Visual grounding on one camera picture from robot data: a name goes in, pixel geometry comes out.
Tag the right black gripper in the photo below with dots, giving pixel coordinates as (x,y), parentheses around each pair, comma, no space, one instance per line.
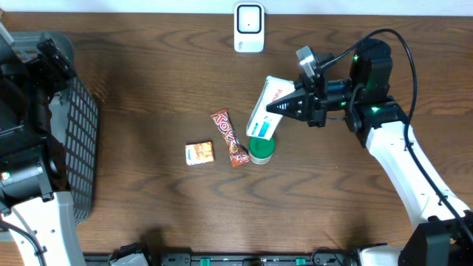
(311,102)

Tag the green lid jar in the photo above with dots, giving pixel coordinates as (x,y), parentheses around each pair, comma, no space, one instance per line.
(261,150)

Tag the red Top chocolate bar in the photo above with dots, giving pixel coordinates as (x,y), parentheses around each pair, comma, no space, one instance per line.
(237,152)

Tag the small orange snack box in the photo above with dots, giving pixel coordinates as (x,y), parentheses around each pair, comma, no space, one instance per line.
(199,153)

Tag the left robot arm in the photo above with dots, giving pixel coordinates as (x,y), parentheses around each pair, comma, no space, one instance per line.
(36,201)

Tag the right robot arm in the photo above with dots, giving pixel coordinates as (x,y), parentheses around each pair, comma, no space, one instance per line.
(441,222)

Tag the white barcode scanner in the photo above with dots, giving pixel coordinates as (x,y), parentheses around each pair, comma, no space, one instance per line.
(249,27)

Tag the grey plastic basket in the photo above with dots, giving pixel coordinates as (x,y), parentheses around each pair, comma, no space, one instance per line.
(74,121)

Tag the black mounting rail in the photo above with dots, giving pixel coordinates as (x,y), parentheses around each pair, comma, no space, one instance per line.
(320,257)

